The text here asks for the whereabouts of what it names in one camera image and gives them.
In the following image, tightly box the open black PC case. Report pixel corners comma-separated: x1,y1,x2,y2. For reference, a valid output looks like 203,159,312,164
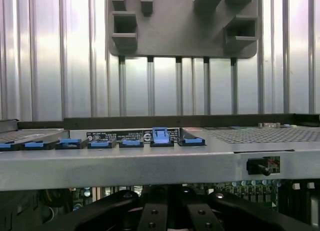
0,112,320,231

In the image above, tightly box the grey plastic parts rack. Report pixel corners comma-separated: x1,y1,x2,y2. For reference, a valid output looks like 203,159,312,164
106,0,260,59

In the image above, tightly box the green Dell motherboard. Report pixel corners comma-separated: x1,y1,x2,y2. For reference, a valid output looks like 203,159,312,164
72,180,283,217

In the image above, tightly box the blue card retention clip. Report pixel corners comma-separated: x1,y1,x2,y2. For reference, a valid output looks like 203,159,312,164
55,138,88,150
0,140,21,152
119,138,145,149
149,127,175,148
87,138,117,149
177,137,206,147
22,140,55,151

